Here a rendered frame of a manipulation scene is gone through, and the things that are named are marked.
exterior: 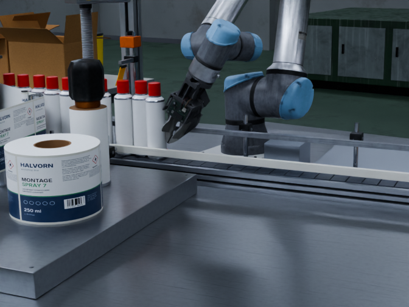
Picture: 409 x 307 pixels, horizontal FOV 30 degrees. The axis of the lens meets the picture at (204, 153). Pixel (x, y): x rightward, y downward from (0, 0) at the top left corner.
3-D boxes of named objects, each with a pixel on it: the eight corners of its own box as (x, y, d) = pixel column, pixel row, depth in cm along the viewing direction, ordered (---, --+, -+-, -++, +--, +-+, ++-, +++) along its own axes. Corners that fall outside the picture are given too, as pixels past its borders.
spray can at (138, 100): (130, 155, 210) (126, 81, 205) (145, 151, 213) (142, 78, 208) (142, 158, 206) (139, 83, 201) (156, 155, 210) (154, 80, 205)
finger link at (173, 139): (159, 146, 200) (174, 117, 197) (170, 141, 206) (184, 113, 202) (169, 153, 200) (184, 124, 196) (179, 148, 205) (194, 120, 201)
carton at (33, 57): (-13, 93, 371) (-20, 15, 361) (54, 78, 414) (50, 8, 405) (56, 99, 351) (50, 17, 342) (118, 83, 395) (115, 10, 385)
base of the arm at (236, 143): (210, 153, 226) (209, 120, 224) (238, 144, 238) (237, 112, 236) (254, 157, 217) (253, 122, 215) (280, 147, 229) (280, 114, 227)
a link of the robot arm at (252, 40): (232, 32, 207) (206, 30, 198) (266, 32, 200) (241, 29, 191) (230, 61, 208) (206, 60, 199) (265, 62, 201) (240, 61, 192)
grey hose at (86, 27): (80, 76, 221) (76, 2, 216) (87, 74, 224) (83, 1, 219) (90, 77, 220) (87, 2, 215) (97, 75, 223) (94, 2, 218)
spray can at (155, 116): (144, 159, 205) (141, 83, 200) (151, 155, 210) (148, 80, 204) (162, 161, 203) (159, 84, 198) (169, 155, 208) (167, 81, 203)
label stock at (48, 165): (-5, 223, 157) (-11, 155, 153) (27, 194, 176) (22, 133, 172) (90, 225, 155) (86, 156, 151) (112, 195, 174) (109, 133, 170)
